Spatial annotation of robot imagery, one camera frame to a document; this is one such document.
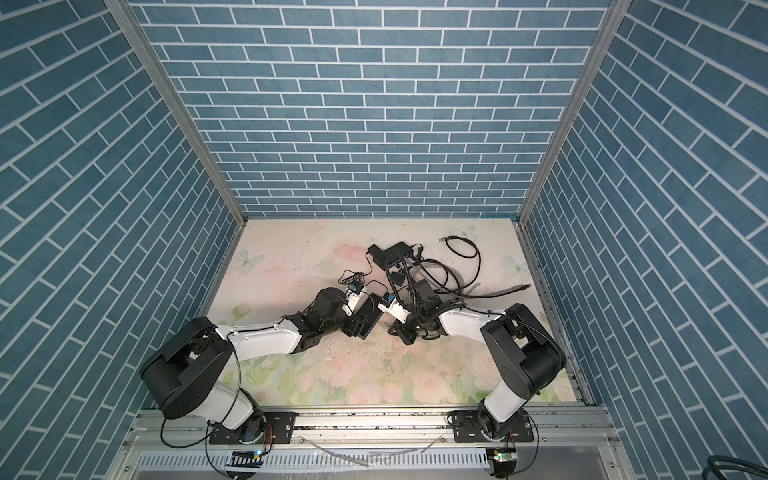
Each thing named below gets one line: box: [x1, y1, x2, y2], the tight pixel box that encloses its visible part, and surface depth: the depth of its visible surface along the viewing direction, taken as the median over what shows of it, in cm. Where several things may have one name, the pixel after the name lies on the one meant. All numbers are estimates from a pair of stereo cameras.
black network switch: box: [368, 241, 413, 271], surface depth 110 cm
